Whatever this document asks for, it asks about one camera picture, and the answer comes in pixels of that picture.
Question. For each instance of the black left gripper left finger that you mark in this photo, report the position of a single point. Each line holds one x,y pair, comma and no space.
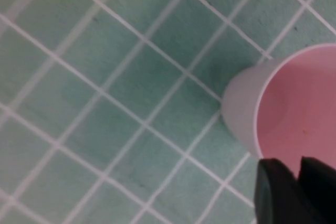
278,197

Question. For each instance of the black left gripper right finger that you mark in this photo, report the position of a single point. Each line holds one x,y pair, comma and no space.
323,192

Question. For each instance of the pink plastic cup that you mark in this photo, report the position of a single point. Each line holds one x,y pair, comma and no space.
302,103

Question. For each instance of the green checkered tablecloth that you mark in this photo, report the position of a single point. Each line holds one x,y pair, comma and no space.
105,103

